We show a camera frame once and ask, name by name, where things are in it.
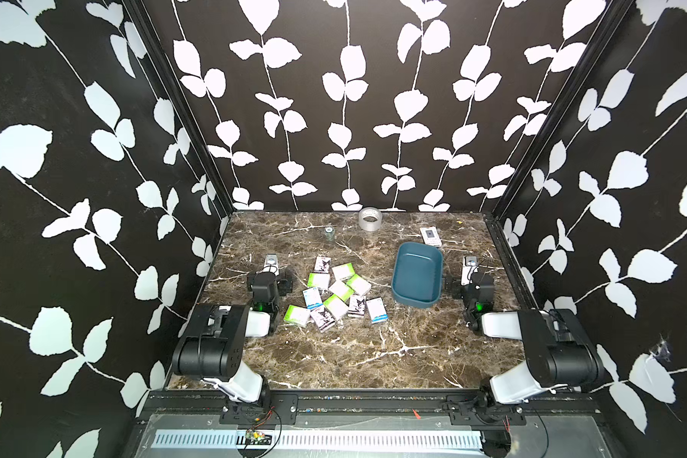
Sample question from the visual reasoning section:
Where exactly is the small circuit board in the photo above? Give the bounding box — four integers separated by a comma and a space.
240, 431, 274, 448

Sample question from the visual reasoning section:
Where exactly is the blue tissue pack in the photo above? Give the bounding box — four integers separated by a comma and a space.
366, 298, 389, 324
303, 287, 323, 310

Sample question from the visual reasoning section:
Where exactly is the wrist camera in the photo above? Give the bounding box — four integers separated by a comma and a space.
263, 254, 280, 275
460, 256, 479, 286

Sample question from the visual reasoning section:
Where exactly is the white perforated strip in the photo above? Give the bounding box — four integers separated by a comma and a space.
151, 429, 485, 453

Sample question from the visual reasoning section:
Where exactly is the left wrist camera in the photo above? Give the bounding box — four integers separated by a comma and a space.
263, 254, 280, 275

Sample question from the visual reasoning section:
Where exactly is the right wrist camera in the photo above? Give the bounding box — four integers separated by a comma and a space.
460, 256, 479, 286

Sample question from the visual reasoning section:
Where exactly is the teal storage box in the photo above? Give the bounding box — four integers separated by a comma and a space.
391, 242, 444, 309

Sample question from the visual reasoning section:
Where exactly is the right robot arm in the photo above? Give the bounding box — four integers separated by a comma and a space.
445, 266, 605, 408

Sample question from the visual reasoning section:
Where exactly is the black front rail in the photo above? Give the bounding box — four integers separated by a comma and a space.
139, 389, 601, 429

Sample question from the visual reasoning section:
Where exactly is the green tissue pack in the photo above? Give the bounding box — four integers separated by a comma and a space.
328, 281, 355, 302
347, 274, 372, 296
284, 305, 310, 327
306, 273, 330, 290
332, 263, 355, 281
324, 295, 348, 321

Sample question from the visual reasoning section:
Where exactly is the small plastic bottle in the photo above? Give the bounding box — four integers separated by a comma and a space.
324, 226, 335, 242

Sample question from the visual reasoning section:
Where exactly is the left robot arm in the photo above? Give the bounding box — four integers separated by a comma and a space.
172, 269, 294, 406

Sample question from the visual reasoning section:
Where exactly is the clear tape roll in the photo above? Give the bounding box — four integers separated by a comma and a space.
358, 207, 384, 232

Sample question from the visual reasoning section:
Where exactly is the pink kuromi tissue pack top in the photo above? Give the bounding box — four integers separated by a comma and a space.
313, 256, 331, 274

